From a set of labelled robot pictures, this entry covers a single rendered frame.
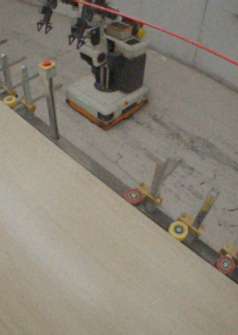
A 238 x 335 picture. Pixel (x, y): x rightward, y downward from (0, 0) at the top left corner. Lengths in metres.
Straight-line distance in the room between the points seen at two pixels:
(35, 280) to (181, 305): 0.55
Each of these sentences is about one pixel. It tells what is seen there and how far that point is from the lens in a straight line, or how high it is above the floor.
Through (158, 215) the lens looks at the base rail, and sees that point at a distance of 1.47.
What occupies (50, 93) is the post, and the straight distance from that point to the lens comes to 1.56.
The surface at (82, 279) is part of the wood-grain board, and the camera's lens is 1.09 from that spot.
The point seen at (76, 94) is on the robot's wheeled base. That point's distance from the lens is 2.88.
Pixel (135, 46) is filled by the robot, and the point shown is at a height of 0.81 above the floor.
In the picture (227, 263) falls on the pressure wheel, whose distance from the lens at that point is 1.21.
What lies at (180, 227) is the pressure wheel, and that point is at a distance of 1.22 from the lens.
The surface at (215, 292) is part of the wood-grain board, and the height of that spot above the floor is 0.90.
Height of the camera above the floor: 1.94
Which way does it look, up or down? 50 degrees down
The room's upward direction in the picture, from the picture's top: 5 degrees clockwise
